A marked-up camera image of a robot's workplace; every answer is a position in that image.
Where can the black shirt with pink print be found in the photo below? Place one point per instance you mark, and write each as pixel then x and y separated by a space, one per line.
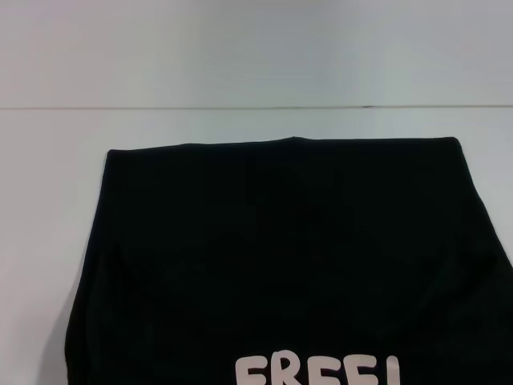
pixel 280 240

